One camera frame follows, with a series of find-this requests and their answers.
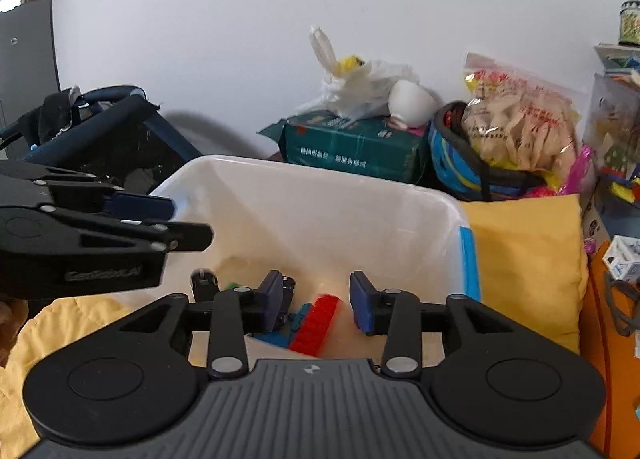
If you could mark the pink plastic wrapper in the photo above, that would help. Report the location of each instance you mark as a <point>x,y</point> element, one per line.
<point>580,166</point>

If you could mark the white plastic bag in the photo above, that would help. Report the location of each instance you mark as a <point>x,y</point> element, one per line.
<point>360,84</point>

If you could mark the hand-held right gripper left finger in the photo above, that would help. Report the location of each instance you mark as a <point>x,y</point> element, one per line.
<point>272,301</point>

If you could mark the green tissue package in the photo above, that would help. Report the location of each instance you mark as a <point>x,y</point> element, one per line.
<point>350,144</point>

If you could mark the blue striped helmet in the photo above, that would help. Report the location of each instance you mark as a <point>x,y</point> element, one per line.
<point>450,164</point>

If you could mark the yellow quilt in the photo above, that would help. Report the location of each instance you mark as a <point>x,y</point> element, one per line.
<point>525,259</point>

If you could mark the grey tub of toy blocks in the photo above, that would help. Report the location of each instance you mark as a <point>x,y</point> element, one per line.
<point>625,189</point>

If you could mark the white plastic bin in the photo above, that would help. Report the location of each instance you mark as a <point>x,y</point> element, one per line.
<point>310,219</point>

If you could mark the clear bag of crackers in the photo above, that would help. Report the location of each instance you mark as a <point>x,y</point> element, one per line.
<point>520,129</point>

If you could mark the person's left hand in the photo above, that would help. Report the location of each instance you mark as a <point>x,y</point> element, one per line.
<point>7,329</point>

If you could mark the red building brick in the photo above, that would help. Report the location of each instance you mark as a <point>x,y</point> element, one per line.
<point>315,324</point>

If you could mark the blue flat building brick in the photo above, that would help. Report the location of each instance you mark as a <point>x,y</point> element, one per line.
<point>300,316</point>

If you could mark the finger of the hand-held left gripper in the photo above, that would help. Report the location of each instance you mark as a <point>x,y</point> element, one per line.
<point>190,235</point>
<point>145,205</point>

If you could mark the clear plastic box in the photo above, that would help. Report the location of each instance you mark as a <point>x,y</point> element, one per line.
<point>615,109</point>

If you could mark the small white box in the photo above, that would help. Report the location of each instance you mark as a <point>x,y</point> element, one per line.
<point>622,259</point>

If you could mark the stack of books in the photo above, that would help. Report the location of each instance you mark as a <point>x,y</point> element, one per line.
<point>622,61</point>

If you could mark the orange box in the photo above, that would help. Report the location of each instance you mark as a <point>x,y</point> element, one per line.
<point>600,389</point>

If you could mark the green plastic piece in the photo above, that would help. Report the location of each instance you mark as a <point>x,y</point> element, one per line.
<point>235,285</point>

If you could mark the round printed tin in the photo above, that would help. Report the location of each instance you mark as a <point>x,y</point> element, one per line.
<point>631,24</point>

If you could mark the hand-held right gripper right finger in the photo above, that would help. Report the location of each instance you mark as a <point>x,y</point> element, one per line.
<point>361,301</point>

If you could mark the grey board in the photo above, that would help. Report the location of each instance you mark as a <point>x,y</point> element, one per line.
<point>25,64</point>

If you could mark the dark blue fabric bin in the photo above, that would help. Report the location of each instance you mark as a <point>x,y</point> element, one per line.
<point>125,139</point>

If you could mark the white round shell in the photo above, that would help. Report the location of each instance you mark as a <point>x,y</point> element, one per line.
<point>410,101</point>

